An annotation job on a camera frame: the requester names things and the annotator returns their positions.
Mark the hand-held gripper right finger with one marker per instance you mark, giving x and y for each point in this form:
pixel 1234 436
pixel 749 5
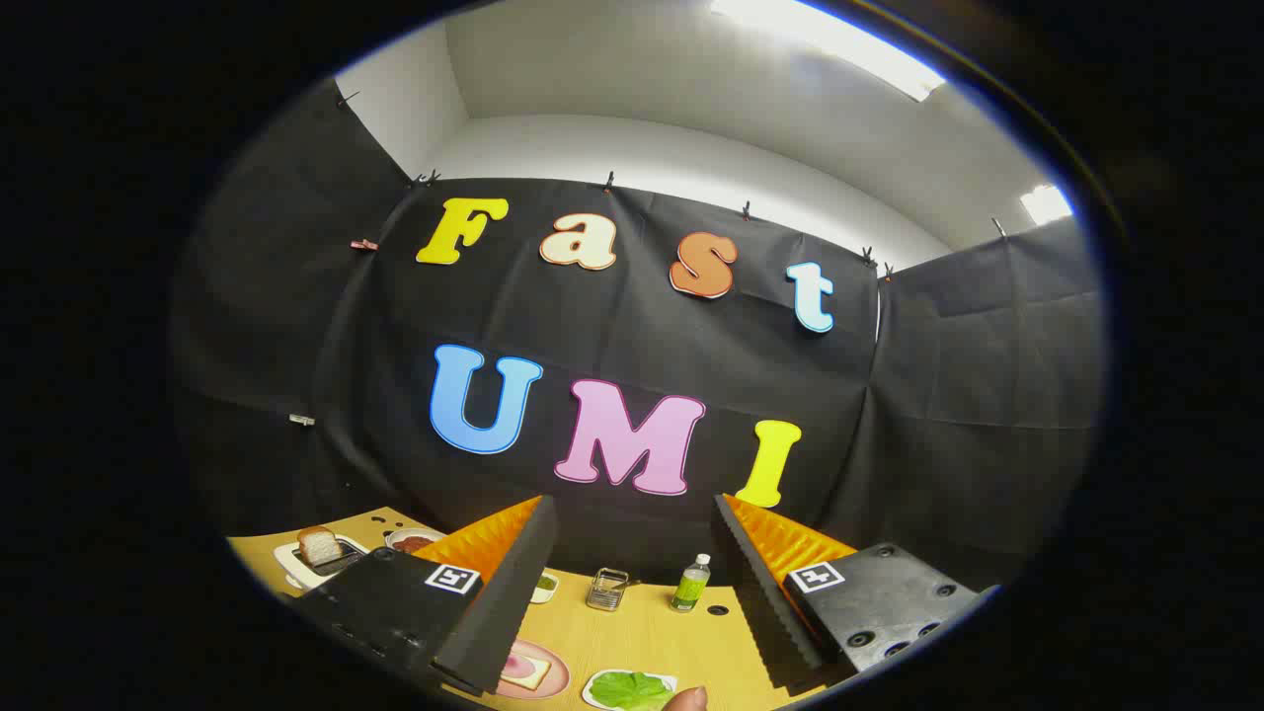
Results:
pixel 765 612

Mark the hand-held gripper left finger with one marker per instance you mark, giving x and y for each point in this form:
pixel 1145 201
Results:
pixel 513 602

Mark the green lettuce leaf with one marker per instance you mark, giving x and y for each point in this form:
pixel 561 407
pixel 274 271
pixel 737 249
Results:
pixel 632 689

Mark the white bread slice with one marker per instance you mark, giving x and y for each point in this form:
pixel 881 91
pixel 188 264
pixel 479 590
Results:
pixel 538 676
pixel 318 545

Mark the white divided dish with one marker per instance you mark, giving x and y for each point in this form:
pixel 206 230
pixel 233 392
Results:
pixel 545 593

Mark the pink ham slice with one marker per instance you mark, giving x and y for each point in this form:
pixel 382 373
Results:
pixel 516 665

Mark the green label plastic bottle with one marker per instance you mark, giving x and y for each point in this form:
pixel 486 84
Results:
pixel 689 591

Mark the pink round plate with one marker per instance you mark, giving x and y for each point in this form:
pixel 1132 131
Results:
pixel 559 681

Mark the white round plate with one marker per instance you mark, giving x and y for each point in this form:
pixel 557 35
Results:
pixel 434 534

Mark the white square plate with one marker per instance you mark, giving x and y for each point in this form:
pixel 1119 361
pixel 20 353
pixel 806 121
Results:
pixel 586 693

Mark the red raw meat piece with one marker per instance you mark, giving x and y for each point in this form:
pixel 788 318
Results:
pixel 413 543

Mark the cream toaster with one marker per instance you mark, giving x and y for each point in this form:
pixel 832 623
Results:
pixel 288 565

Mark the black backdrop cloth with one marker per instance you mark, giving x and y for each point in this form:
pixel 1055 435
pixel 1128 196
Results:
pixel 632 336

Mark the small ceiling light panel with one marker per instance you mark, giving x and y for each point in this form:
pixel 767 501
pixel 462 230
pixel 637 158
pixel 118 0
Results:
pixel 1045 204

